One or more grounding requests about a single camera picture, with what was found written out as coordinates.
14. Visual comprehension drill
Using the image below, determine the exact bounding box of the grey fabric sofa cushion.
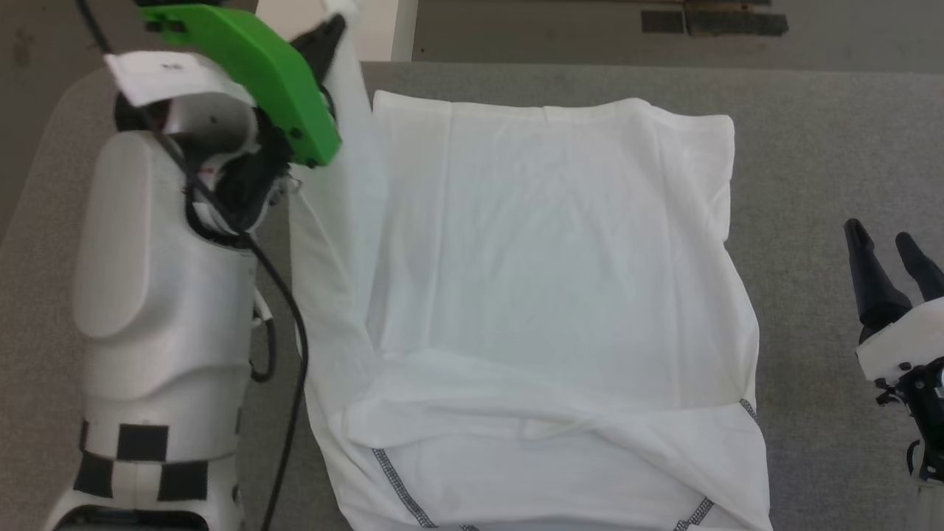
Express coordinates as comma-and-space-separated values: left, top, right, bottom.
0, 60, 944, 531

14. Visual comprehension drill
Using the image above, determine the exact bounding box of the long black floor tape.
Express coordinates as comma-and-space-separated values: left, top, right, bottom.
686, 11, 788, 36

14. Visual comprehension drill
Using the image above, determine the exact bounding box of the white rectangular box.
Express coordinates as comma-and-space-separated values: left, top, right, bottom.
254, 0, 417, 62

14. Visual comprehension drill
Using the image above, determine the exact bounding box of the white garment with grey stitching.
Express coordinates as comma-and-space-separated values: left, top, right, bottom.
288, 0, 774, 531

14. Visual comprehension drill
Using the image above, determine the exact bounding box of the small black floor tape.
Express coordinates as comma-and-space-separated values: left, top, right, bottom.
640, 10, 685, 34

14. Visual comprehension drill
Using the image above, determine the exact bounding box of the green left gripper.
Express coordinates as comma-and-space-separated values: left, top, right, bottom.
136, 4, 347, 169

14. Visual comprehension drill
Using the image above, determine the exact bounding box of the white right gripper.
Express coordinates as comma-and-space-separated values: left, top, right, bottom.
844, 218, 944, 384

